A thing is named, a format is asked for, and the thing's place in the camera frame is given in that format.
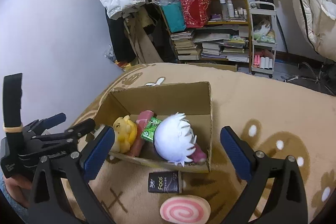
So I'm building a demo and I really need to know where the stack of books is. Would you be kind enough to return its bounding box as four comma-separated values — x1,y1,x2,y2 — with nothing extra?
170,30,202,61

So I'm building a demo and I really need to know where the black Face tissue pack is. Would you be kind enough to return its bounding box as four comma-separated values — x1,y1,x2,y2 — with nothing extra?
147,171,182,194

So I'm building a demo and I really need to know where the white rolling cart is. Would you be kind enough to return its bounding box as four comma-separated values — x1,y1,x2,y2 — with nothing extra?
249,1,277,79

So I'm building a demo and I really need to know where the person's left hand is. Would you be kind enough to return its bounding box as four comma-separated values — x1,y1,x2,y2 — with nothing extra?
3,174,32,209

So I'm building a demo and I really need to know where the pink plush toy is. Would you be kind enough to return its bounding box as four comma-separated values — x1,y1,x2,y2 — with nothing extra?
126,110,207,164

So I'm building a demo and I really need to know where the beige patterned round rug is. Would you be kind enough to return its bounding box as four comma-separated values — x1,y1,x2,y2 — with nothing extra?
77,63,335,223

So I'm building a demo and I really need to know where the teal bag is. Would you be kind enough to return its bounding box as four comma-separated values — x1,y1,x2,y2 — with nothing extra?
156,0,186,33

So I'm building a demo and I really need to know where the open cardboard box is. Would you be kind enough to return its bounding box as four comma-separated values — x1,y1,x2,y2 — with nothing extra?
93,82,213,173

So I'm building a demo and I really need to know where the yellow plush toy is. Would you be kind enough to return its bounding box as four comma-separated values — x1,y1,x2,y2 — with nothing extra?
111,115,137,153

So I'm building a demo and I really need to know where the wooden bookshelf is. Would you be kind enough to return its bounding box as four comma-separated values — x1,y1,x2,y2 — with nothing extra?
154,0,251,63

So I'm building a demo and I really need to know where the white-haired plush doll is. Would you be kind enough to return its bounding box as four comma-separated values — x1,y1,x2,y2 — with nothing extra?
154,113,197,166

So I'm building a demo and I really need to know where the green tissue pack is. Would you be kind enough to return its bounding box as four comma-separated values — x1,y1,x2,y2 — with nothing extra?
141,117,162,143

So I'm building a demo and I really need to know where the red gift bag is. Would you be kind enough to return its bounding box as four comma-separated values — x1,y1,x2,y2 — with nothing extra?
180,0,211,28

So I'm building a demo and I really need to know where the pink swirl roll cushion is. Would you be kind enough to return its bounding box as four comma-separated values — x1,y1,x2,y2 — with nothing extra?
159,195,211,223

